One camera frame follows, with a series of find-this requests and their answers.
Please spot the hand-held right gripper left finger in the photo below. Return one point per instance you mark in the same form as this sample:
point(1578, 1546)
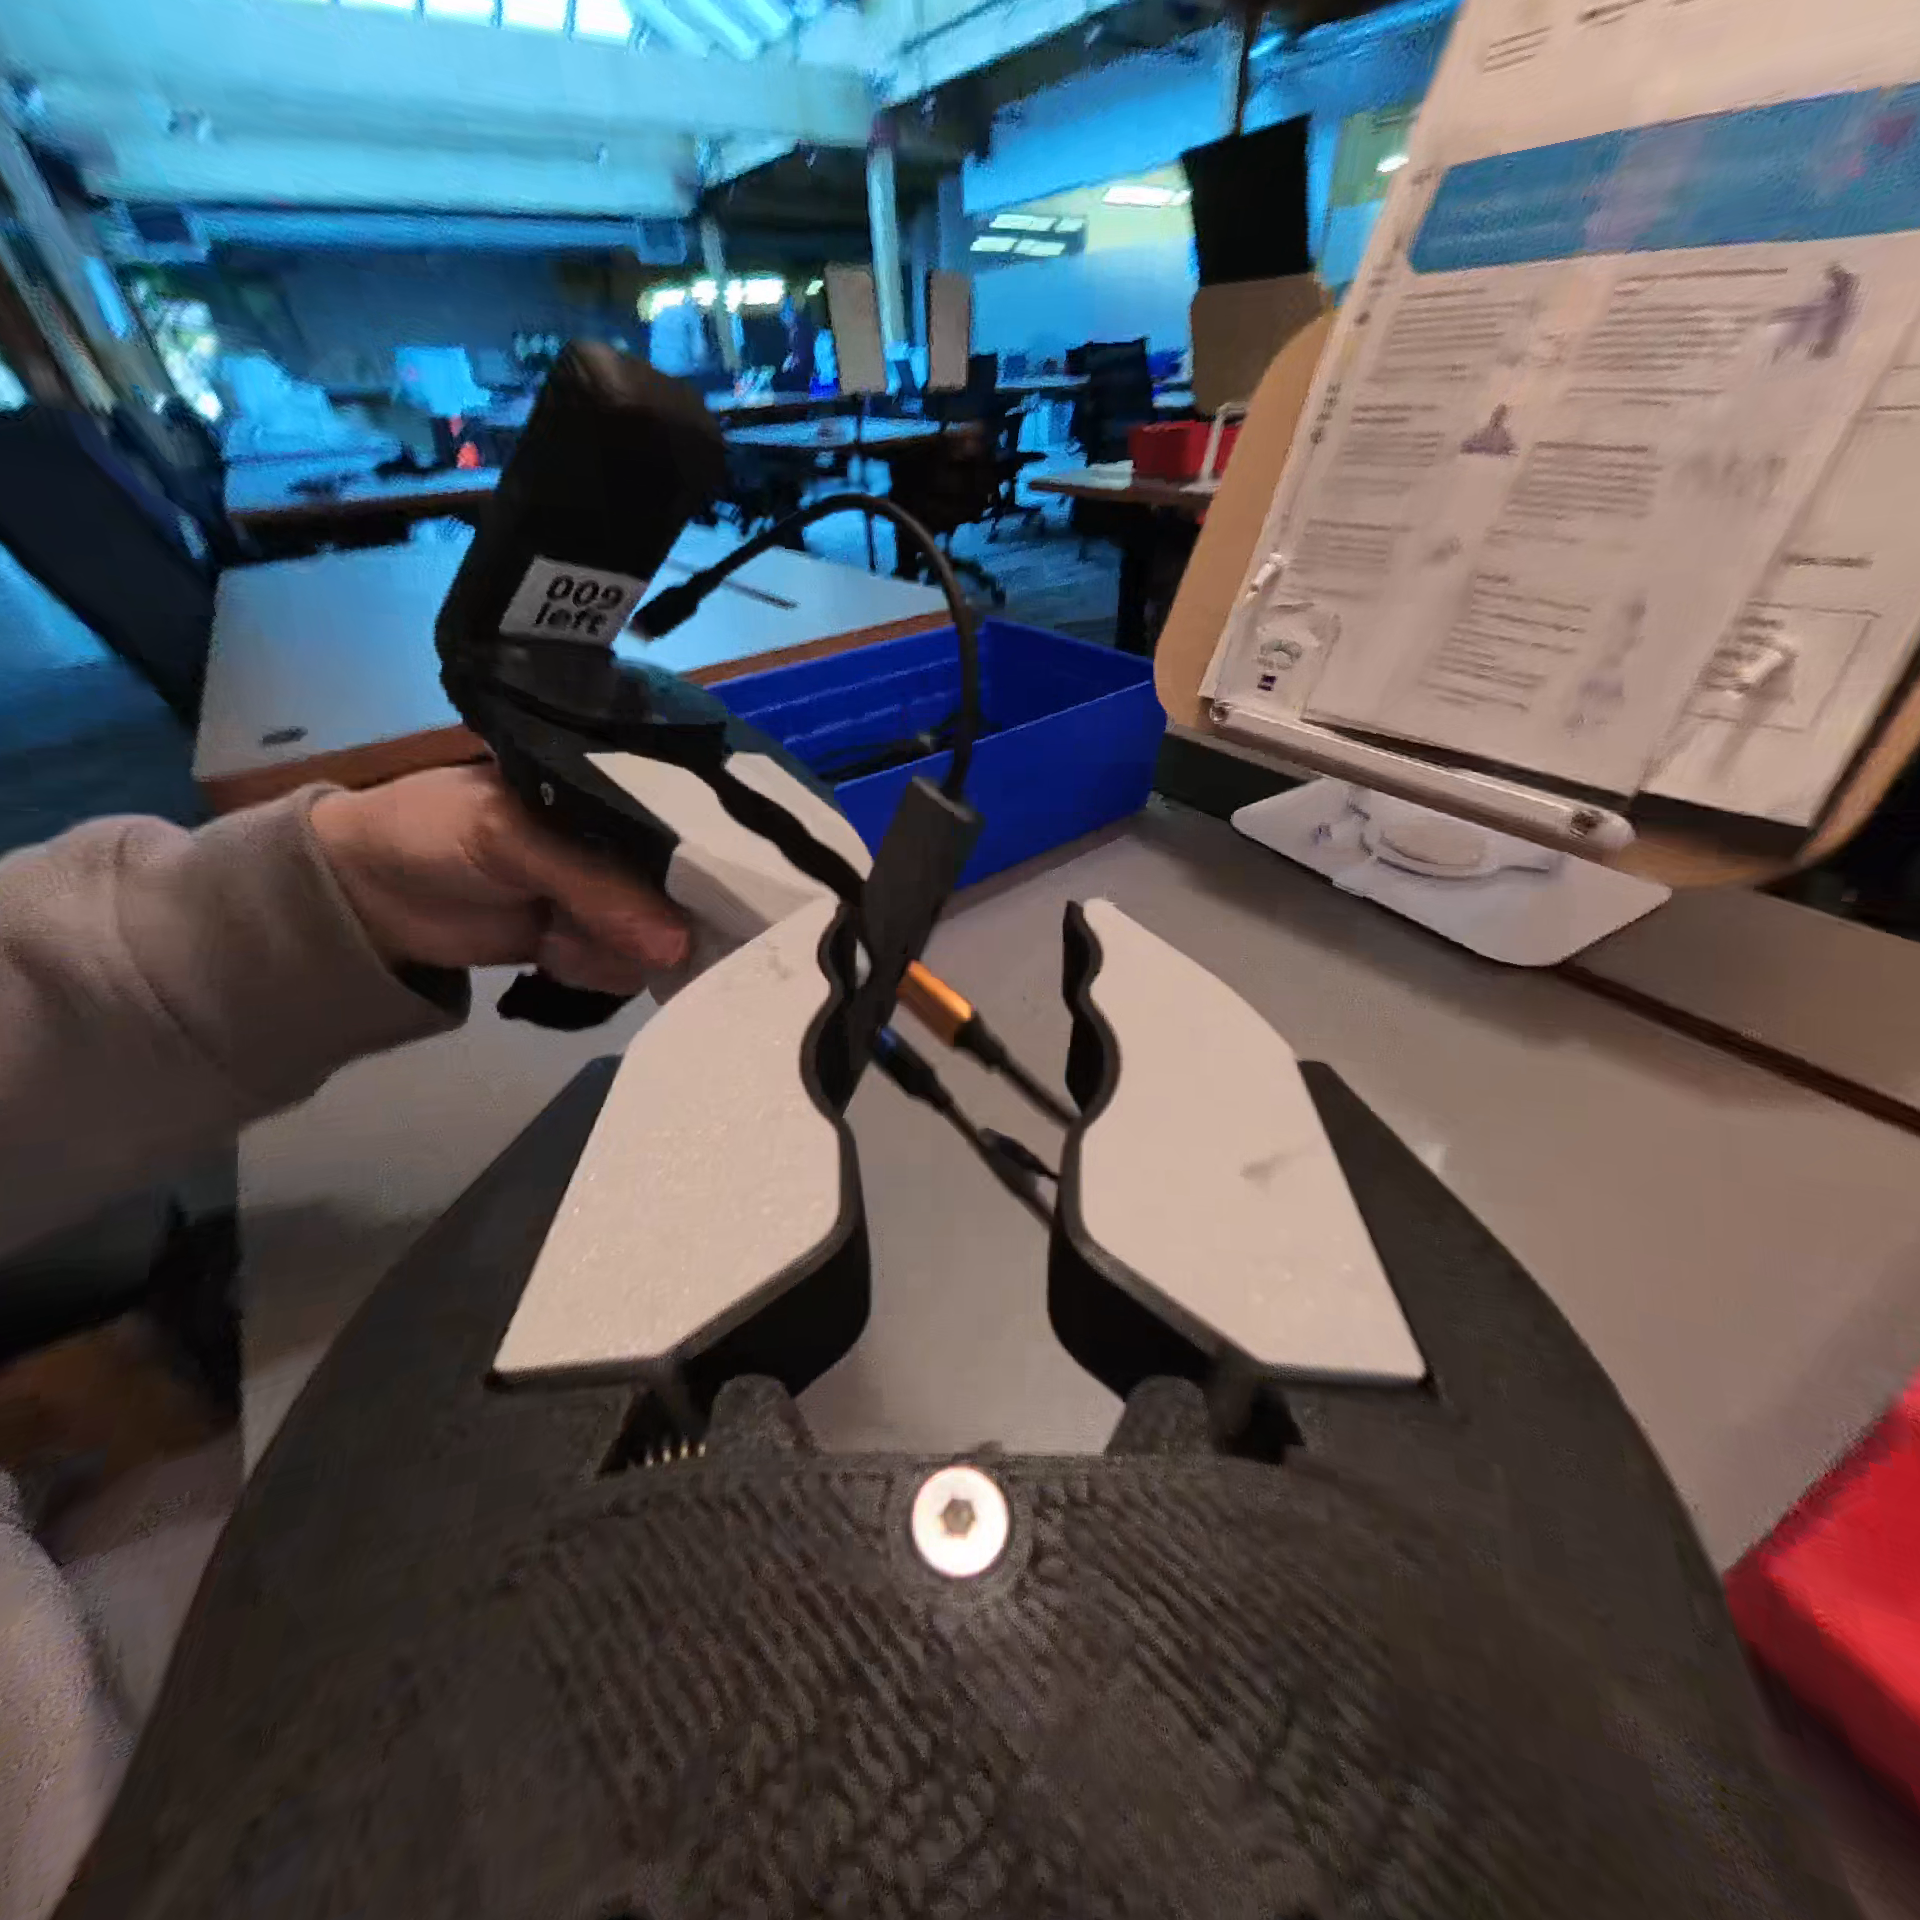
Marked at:
point(690, 1186)

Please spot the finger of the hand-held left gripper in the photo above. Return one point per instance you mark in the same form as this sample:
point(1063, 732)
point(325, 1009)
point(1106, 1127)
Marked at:
point(735, 901)
point(797, 803)

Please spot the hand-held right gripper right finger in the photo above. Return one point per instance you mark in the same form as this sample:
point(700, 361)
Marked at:
point(1231, 1171)

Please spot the slim grey usb hub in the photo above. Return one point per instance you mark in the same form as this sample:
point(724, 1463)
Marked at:
point(916, 886)

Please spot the blue plastic bin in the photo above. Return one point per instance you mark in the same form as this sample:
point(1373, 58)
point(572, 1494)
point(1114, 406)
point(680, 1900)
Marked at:
point(1050, 722)

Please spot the person's left forearm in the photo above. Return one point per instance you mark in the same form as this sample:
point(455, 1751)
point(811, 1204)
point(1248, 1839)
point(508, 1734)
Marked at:
point(149, 991)

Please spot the person's left hand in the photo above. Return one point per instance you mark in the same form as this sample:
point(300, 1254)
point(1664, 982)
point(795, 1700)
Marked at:
point(465, 886)

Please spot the white table with wood edge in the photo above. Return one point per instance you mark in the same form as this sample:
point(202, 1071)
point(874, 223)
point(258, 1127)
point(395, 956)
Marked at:
point(376, 645)

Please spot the tan partition board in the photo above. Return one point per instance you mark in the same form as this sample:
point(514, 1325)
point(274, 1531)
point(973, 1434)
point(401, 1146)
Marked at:
point(949, 330)
point(853, 330)

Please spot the black office chair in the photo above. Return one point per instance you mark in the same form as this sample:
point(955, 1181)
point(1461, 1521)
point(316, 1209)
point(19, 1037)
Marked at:
point(1108, 395)
point(960, 466)

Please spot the wooden table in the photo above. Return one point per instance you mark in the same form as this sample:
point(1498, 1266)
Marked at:
point(1108, 484)

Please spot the wooden document stand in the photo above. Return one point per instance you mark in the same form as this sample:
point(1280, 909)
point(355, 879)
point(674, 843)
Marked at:
point(1231, 524)

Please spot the small red bin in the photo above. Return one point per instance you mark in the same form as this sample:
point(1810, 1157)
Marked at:
point(1178, 446)

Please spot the brown cardboard panel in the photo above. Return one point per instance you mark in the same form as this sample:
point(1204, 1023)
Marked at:
point(1260, 340)

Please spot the red plastic box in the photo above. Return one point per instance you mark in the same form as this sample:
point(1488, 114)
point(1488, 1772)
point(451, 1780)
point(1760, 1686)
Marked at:
point(1844, 1589)

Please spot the black hanging monitor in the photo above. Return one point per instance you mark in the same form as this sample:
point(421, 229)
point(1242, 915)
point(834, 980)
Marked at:
point(1248, 202)

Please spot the printed paper sheets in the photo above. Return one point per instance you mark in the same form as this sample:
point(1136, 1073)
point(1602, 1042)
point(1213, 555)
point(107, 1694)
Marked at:
point(1575, 495)

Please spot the person's grey sweater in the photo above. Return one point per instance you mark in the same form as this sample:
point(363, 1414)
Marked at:
point(43, 1725)

